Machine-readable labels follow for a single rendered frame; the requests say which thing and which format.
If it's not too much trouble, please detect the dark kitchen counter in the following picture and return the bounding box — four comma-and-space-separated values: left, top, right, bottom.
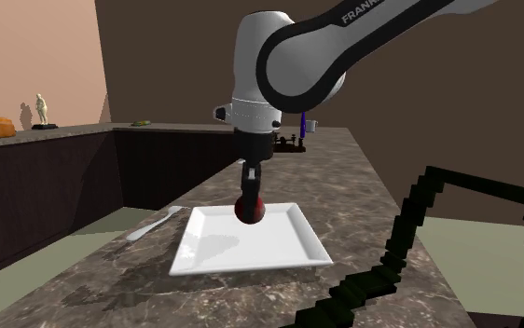
0, 122, 241, 285

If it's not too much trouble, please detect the silver spoon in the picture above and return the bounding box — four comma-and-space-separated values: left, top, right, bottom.
125, 205, 186, 242

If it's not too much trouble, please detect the cream figure statue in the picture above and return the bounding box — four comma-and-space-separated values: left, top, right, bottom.
31, 92, 60, 131

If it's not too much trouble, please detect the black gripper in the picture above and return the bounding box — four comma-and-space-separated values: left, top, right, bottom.
233, 129, 276, 205

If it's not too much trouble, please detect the dark red ball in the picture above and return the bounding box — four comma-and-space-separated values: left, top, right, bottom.
234, 193, 267, 226

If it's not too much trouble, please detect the white square plate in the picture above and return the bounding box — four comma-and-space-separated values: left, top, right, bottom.
168, 201, 335, 278

